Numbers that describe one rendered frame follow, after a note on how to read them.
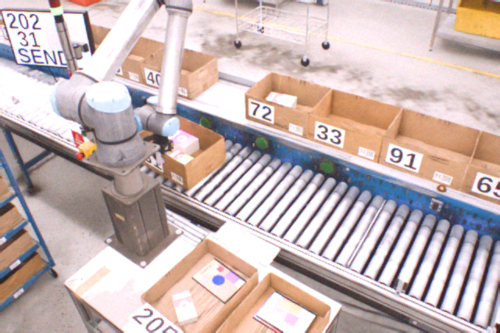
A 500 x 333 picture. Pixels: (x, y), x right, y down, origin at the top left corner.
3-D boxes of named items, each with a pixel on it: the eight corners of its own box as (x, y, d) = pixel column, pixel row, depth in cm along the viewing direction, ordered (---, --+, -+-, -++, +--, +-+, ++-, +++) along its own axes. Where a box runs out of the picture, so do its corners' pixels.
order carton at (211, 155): (138, 161, 247) (132, 137, 237) (176, 136, 265) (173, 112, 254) (188, 191, 228) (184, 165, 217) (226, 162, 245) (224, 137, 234)
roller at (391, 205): (345, 276, 190) (347, 269, 187) (387, 203, 224) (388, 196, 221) (356, 281, 188) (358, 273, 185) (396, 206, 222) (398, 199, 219)
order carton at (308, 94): (244, 119, 254) (243, 93, 243) (270, 95, 273) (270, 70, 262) (307, 140, 237) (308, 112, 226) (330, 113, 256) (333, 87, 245)
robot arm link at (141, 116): (142, 118, 195) (160, 107, 204) (123, 112, 200) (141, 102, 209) (145, 137, 200) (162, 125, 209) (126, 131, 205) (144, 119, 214)
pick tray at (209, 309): (143, 311, 174) (138, 297, 168) (208, 251, 197) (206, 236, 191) (195, 354, 160) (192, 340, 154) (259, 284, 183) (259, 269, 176)
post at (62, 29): (92, 168, 257) (46, 21, 201) (98, 164, 260) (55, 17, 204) (106, 175, 252) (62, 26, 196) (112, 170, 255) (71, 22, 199)
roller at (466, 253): (436, 317, 174) (439, 310, 170) (466, 233, 207) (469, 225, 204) (448, 323, 171) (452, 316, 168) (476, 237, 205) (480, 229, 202)
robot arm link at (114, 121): (117, 145, 158) (106, 102, 148) (83, 135, 166) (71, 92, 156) (144, 126, 169) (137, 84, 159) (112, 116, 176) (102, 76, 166)
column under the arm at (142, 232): (143, 270, 190) (127, 216, 169) (104, 242, 202) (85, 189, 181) (183, 232, 206) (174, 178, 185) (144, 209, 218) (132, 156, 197)
